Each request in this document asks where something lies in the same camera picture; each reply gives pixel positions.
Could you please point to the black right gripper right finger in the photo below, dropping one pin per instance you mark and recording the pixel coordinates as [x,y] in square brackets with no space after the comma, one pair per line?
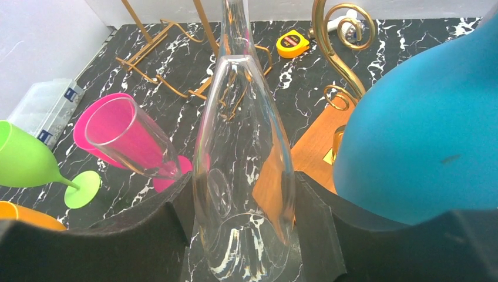
[340,241]

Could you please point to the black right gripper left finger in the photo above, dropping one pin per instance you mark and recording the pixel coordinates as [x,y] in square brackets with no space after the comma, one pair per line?
[146,242]

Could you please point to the clear wine glass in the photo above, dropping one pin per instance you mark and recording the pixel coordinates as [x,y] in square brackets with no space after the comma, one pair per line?
[122,130]
[244,184]

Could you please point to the blue plastic wine glass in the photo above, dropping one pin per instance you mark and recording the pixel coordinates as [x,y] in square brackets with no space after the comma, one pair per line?
[423,139]

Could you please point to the orange plastic wine glass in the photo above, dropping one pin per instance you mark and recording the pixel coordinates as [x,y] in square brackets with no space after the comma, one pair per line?
[11,211]

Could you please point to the green plastic wine glass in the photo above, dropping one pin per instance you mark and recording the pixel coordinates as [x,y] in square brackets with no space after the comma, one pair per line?
[27,162]

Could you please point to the magenta plastic wine glass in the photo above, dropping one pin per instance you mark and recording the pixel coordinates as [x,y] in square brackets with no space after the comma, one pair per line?
[79,138]

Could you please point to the gold rectangular hanging rack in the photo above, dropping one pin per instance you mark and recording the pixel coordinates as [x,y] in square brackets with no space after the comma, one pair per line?
[173,70]

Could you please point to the clear plastic screw box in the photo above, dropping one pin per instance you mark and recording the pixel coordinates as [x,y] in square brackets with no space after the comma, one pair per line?
[46,109]

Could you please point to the yellow tape measure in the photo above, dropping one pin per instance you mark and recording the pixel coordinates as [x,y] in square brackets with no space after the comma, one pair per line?
[292,44]

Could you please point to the white pipe fitting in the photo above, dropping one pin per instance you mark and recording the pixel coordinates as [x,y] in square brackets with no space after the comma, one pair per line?
[348,30]

